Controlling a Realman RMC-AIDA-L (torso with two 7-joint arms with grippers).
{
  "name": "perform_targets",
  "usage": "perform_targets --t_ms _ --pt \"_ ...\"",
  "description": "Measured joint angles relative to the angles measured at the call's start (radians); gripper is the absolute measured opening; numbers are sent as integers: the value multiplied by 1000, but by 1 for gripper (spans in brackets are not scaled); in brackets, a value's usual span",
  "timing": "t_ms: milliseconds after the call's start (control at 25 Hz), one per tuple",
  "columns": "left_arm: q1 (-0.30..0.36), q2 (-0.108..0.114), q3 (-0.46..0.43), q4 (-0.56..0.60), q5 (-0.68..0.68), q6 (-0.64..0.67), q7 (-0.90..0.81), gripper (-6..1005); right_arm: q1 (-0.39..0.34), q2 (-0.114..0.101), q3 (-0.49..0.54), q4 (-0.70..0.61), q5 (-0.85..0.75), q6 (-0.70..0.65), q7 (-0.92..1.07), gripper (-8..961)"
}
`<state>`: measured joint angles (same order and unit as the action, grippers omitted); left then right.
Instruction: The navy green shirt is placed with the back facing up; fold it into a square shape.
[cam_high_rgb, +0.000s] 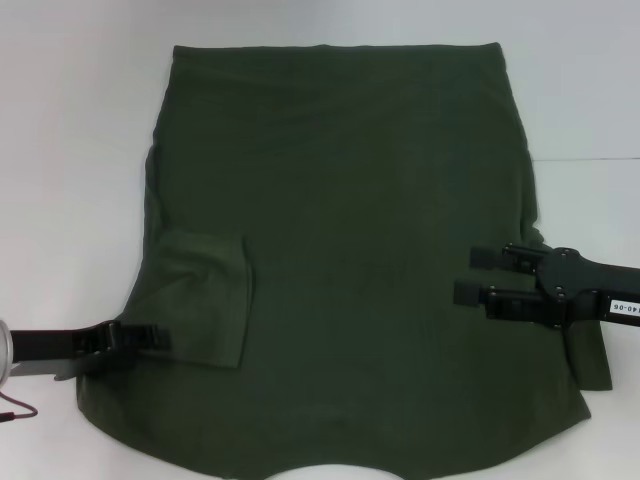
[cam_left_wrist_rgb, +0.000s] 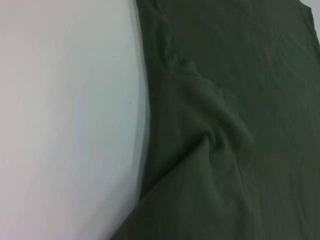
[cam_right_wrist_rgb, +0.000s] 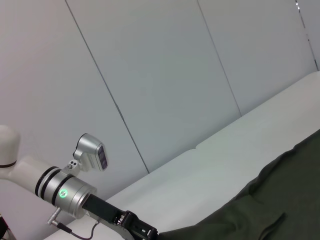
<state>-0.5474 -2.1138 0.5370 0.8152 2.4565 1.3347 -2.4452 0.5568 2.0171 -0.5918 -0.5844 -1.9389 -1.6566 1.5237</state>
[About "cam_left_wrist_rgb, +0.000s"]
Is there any dark green shirt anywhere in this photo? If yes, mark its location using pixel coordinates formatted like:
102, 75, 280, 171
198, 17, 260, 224
109, 0, 320, 240

